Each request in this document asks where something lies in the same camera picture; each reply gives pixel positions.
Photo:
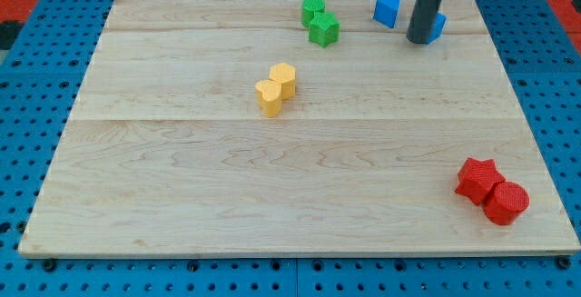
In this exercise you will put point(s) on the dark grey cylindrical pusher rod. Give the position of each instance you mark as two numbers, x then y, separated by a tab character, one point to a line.
422	20

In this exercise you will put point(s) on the yellow heart block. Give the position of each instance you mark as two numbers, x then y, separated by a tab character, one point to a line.
269	97

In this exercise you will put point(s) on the green star block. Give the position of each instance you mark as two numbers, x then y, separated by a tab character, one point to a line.
324	29

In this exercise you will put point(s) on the blue cube block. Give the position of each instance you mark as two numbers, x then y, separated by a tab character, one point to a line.
437	28

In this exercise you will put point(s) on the green cylinder block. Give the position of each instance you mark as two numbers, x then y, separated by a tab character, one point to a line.
309	8

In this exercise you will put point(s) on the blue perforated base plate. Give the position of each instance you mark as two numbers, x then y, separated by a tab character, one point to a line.
40	78

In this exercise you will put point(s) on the red star block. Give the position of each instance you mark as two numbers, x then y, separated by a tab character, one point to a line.
477	178

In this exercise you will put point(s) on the red cylinder block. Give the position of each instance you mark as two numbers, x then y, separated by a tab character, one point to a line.
506	203

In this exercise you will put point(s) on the yellow hexagon block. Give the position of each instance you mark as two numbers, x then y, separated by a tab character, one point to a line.
285	75

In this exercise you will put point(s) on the light wooden board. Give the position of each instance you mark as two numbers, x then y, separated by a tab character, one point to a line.
167	154

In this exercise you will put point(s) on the blue triangle block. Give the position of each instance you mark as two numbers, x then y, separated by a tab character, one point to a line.
386	12

